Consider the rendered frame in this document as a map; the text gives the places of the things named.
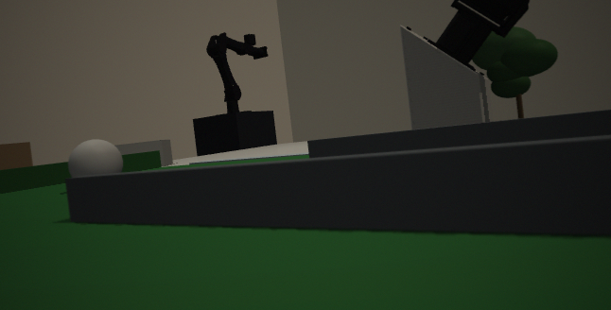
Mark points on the green putting mat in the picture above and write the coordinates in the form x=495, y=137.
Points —
x=50, y=263

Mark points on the brown cube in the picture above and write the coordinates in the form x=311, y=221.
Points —
x=15, y=155

